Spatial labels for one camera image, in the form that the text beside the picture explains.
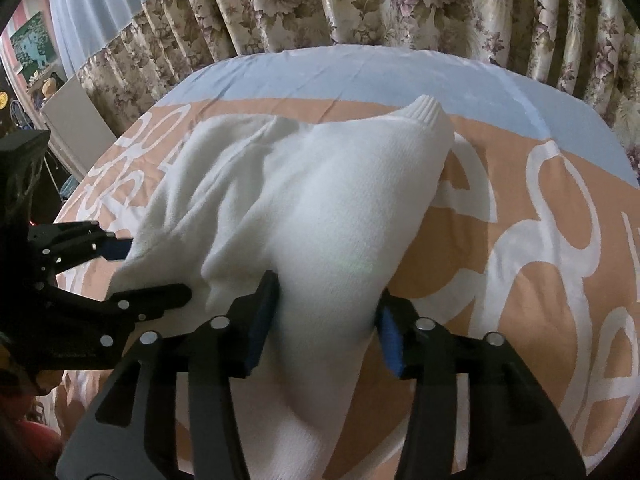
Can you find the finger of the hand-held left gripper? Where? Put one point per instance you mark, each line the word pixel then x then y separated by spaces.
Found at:
pixel 117 249
pixel 160 297

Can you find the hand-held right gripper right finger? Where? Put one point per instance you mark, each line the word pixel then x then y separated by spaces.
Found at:
pixel 391 345

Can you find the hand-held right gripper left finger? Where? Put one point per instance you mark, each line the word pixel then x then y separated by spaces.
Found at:
pixel 260 332

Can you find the white knit sweater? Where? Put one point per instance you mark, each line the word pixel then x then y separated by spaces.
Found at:
pixel 310 210

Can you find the white board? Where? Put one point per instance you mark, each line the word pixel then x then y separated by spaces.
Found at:
pixel 75 125

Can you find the orange and blue printed blanket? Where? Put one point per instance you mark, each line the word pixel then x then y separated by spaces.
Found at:
pixel 500 240

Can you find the red cloth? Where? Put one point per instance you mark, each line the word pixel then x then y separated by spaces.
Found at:
pixel 30 435

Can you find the light blue sheer curtain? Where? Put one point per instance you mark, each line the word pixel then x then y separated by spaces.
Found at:
pixel 100 5

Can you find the floral curtain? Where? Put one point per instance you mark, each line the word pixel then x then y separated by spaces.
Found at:
pixel 400 5

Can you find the green wall poster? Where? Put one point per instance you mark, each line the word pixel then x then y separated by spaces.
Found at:
pixel 32 45

